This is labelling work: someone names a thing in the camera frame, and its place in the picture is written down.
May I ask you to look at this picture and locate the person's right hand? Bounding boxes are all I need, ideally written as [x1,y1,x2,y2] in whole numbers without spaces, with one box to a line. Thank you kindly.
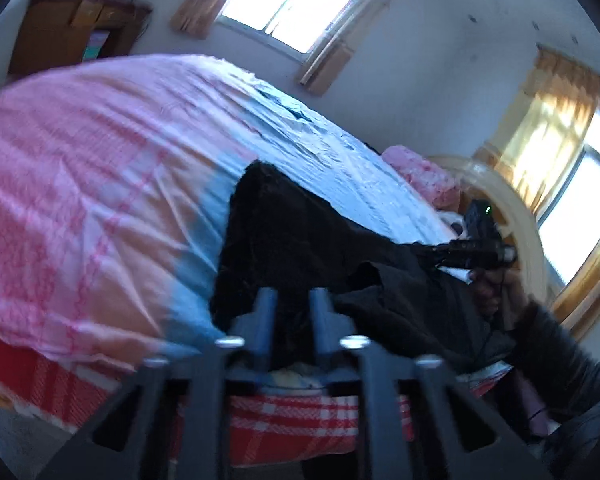
[467,267,529,332]

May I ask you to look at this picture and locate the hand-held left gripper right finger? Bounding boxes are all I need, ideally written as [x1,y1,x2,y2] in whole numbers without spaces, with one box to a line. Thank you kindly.
[307,287,556,480]

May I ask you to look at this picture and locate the yellow curtain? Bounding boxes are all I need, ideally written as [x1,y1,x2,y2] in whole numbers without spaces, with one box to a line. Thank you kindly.
[474,47,600,212]

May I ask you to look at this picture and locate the white cloth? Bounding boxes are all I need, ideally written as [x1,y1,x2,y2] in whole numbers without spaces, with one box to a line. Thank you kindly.
[437,210,469,239]

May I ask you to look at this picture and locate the window with white frame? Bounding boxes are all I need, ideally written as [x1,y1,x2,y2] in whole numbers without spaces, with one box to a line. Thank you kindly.
[215,0,383,56]

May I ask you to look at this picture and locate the curved beige headboard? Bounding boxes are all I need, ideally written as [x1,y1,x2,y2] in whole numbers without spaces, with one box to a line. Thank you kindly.
[424,154,552,307]

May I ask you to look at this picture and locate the bed with pink-blue sheet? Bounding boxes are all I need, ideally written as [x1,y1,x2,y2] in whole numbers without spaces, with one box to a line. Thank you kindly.
[0,54,461,376]

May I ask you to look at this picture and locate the person's right forearm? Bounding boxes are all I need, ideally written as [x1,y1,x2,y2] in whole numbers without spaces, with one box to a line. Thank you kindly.
[505,300,600,413]

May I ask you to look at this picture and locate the pastel striped box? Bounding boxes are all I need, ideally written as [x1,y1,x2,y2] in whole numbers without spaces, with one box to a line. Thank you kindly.
[82,30,111,63]

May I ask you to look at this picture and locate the window with wooden frame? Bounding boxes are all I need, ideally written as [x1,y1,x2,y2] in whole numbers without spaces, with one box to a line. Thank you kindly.
[530,102,600,341]

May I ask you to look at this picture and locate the brown wooden desk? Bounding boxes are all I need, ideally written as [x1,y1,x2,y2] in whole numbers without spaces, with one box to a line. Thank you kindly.
[7,0,153,79]

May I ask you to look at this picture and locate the red plaid blanket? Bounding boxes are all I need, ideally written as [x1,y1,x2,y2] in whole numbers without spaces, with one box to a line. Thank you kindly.
[0,330,512,468]

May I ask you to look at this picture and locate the pink pillow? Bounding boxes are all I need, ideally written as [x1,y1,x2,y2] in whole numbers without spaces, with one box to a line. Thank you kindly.
[382,145,462,210]

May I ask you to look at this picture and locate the black pants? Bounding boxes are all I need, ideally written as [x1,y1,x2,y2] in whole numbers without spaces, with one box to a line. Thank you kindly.
[210,160,528,377]

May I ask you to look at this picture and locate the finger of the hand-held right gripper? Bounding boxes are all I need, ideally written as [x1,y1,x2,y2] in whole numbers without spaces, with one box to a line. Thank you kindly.
[413,241,456,267]

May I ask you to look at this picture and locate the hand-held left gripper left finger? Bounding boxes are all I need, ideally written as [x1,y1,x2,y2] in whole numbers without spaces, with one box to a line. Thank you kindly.
[35,287,281,480]

